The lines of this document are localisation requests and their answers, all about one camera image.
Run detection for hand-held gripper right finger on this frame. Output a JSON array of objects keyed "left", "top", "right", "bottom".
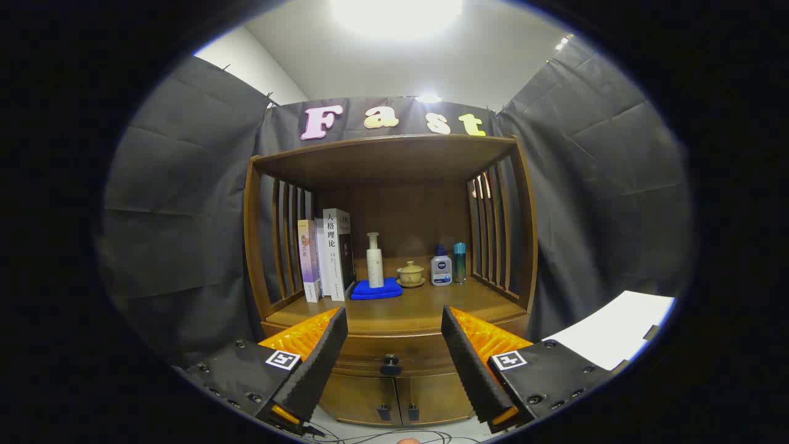
[{"left": 441, "top": 305, "right": 629, "bottom": 434}]

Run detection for black backdrop cloth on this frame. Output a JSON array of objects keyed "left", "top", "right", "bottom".
[{"left": 102, "top": 37, "right": 694, "bottom": 364}]

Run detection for wooden countertop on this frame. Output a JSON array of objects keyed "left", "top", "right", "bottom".
[{"left": 265, "top": 256, "right": 528, "bottom": 337}]

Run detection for blue folded cloth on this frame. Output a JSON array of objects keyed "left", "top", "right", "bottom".
[{"left": 351, "top": 277, "right": 403, "bottom": 301}]

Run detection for thick white book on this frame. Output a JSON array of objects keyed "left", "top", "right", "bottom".
[{"left": 322, "top": 208, "right": 355, "bottom": 302}]

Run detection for white side cabinet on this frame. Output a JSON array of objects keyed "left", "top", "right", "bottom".
[{"left": 542, "top": 290, "right": 676, "bottom": 371}]

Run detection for yellow lidded teacup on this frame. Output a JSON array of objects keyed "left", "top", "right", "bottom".
[{"left": 396, "top": 261, "right": 426, "bottom": 289}]

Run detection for purple book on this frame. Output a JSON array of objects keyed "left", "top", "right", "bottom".
[{"left": 298, "top": 220, "right": 321, "bottom": 303}]

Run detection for black cables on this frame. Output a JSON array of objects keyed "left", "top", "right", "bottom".
[{"left": 305, "top": 422, "right": 481, "bottom": 444}]

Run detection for brown wooden drawer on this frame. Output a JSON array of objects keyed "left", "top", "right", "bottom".
[{"left": 265, "top": 330, "right": 531, "bottom": 378}]

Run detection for white pump bottle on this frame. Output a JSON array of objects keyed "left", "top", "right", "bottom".
[{"left": 367, "top": 232, "right": 385, "bottom": 289}]

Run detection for white bottle with blue cap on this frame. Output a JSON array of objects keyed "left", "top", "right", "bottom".
[{"left": 430, "top": 245, "right": 453, "bottom": 287}]

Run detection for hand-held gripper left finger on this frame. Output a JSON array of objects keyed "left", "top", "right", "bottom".
[{"left": 179, "top": 306, "right": 349, "bottom": 436}]

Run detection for thin white book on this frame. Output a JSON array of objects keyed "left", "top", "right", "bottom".
[{"left": 314, "top": 217, "right": 327, "bottom": 297}]

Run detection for wooden cabinet door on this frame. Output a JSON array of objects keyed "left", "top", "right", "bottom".
[
  {"left": 319, "top": 373, "right": 401, "bottom": 427},
  {"left": 396, "top": 372, "right": 475, "bottom": 426}
]

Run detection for brown wooden cabinet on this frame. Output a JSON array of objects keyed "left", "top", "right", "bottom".
[{"left": 243, "top": 134, "right": 538, "bottom": 427}]

